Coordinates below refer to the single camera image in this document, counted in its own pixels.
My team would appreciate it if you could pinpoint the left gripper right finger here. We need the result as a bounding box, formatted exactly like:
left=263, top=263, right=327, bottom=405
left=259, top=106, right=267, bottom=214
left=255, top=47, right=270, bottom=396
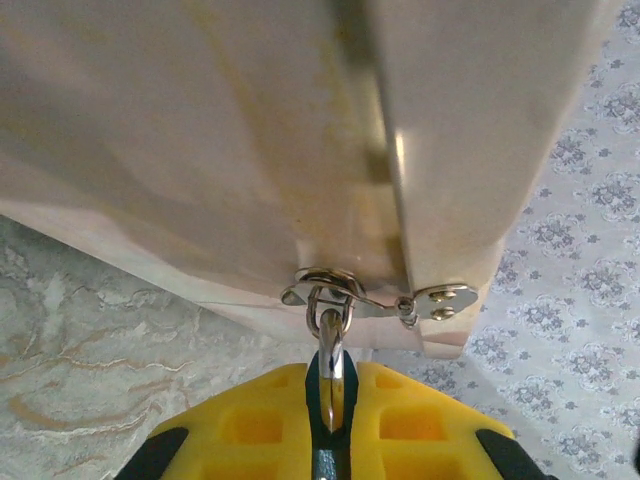
left=343, top=349, right=559, bottom=480

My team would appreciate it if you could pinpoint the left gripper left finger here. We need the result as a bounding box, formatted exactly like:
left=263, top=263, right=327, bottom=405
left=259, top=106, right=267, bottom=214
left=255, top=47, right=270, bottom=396
left=113, top=349, right=327, bottom=480

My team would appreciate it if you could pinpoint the pink picture book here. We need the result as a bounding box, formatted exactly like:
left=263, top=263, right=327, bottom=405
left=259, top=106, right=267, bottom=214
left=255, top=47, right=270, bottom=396
left=0, top=0, right=612, bottom=362

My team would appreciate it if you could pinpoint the silver metal hasp latch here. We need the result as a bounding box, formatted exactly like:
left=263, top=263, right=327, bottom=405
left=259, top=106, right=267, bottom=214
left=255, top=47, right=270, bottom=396
left=278, top=266, right=480, bottom=332

